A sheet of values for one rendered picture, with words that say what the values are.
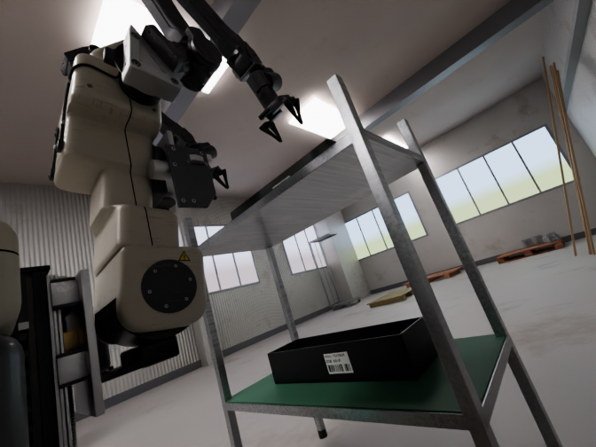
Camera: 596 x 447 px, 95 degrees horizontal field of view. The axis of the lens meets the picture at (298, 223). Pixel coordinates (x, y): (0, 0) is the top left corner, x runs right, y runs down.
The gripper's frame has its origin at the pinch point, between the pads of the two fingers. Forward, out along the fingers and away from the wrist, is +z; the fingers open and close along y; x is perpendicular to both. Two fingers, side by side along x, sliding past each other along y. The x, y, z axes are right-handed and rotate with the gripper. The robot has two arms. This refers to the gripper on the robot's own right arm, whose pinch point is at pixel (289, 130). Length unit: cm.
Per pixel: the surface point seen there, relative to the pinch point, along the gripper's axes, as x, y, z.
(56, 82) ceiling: -90, 244, -208
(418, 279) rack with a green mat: 31, -23, 44
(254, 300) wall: -285, 461, 175
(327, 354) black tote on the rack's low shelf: 24, 19, 65
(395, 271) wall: -626, 306, 388
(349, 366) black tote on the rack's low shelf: 26, 12, 68
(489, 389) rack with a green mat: 33, -24, 70
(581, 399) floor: -16, -30, 133
